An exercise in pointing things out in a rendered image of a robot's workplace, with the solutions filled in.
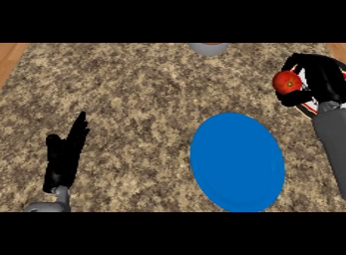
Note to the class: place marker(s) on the blue plate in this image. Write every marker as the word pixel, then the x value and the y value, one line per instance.
pixel 237 162

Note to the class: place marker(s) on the red tomato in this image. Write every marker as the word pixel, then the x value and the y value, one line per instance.
pixel 286 82

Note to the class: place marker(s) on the grey bowl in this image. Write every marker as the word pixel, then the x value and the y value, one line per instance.
pixel 209 48

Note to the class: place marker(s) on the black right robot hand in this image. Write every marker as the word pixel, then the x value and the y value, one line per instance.
pixel 323 78

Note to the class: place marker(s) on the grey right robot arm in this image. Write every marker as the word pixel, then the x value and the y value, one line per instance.
pixel 340 152

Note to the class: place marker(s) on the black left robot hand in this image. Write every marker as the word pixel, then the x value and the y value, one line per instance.
pixel 65 156

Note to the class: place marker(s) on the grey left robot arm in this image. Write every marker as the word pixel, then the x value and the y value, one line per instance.
pixel 58 204

